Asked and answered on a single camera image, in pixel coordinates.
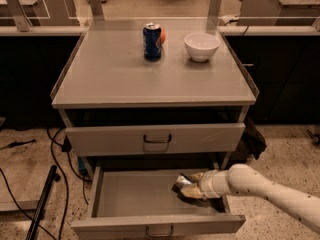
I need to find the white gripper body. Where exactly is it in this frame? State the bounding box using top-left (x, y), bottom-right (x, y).
top-left (198, 170), bottom-right (220, 199)

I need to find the silver redbull can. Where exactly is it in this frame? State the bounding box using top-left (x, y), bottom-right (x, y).
top-left (172, 174), bottom-right (198, 199)

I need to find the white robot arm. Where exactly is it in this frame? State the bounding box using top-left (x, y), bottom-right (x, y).
top-left (175, 164), bottom-right (320, 233)

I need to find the grey top drawer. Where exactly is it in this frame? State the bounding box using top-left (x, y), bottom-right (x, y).
top-left (66, 123), bottom-right (245, 156)

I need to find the grey open middle drawer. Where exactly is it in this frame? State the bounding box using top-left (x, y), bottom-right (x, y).
top-left (72, 166), bottom-right (245, 240)

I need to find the grey drawer cabinet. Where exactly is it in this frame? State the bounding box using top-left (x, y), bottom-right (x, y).
top-left (51, 18), bottom-right (257, 171)

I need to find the blue pepsi can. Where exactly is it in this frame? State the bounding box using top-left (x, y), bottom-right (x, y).
top-left (143, 23), bottom-right (161, 61)

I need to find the black cloth on floor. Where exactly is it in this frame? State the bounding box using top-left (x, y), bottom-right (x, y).
top-left (230, 117), bottom-right (267, 163)

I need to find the white ceramic bowl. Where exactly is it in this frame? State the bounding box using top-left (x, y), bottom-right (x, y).
top-left (184, 33), bottom-right (220, 62)

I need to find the black bar on floor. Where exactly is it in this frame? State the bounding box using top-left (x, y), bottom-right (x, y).
top-left (26, 165), bottom-right (57, 240)

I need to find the orange fruit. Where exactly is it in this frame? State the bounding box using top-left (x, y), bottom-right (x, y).
top-left (160, 28), bottom-right (166, 45)

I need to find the black top drawer handle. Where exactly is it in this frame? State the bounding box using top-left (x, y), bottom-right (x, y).
top-left (143, 134), bottom-right (172, 144)

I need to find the metal middle drawer handle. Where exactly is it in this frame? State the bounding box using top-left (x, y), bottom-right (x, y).
top-left (145, 225), bottom-right (174, 238)

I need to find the black floor cable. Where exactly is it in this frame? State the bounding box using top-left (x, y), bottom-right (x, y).
top-left (0, 127), bottom-right (93, 240)

